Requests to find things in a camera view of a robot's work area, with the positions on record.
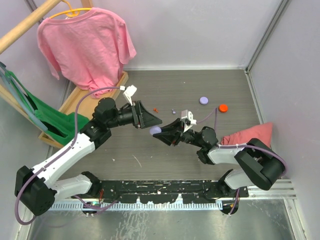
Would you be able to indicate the green t-shirt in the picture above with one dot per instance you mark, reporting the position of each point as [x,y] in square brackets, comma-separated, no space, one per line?
[61,127]

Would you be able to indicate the aluminium corner frame post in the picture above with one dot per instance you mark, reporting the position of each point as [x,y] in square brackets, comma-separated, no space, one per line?
[280,10]

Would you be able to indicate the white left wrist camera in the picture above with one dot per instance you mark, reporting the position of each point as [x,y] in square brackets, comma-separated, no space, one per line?
[128,93]

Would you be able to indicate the grey-blue clothes hanger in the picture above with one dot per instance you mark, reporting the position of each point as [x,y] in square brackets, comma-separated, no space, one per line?
[22,99]

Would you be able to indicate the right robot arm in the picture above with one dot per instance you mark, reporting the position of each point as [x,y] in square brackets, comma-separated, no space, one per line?
[258,165]

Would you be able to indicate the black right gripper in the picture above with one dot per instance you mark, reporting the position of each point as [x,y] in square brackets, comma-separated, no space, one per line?
[168,134]

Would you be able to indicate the yellow clothes hanger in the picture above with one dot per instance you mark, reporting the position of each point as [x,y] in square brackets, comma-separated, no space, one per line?
[71,12]

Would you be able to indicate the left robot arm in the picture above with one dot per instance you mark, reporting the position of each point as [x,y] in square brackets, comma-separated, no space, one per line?
[39,187]

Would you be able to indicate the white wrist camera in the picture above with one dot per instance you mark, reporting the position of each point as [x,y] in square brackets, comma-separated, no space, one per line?
[187,119]
[128,93]

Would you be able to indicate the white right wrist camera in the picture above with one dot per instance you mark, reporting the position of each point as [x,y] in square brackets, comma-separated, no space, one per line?
[187,119]

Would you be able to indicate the wooden rack base tray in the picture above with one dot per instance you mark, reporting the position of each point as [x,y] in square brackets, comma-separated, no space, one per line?
[86,107]

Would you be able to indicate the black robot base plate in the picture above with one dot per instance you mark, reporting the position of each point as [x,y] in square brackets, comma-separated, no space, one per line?
[160,191]

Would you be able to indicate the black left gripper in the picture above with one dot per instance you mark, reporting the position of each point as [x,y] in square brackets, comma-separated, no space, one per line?
[141,117]

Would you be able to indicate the pink t-shirt on hanger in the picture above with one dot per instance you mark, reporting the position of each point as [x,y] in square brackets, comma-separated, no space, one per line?
[90,50]

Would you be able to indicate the lilac earbud case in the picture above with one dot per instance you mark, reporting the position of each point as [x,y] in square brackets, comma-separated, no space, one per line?
[155,130]
[203,100]

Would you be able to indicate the orange earbud case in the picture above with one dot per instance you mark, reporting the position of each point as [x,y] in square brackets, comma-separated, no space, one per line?
[223,108]

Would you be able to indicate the grey slotted cable duct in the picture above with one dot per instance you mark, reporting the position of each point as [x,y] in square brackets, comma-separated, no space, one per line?
[73,205]

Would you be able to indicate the salmon pink folded cloth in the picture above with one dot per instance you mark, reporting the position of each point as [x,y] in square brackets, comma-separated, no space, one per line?
[263,132]

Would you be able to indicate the wooden hanging rod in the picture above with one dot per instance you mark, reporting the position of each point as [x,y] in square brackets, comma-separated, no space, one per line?
[14,34]

